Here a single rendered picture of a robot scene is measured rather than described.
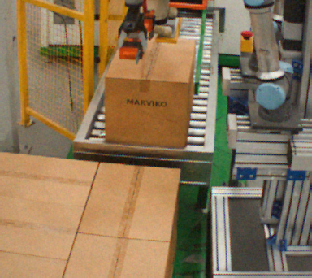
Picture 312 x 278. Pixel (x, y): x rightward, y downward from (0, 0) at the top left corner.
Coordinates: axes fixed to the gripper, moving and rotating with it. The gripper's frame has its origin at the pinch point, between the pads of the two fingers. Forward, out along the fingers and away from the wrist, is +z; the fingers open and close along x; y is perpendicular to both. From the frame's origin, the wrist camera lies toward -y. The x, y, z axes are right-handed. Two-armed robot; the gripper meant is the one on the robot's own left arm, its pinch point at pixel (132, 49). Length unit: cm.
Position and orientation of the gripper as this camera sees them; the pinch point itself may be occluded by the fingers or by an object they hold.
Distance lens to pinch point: 261.9
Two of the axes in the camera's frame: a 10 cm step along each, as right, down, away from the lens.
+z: -0.1, 8.8, 4.7
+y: 1.4, -4.7, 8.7
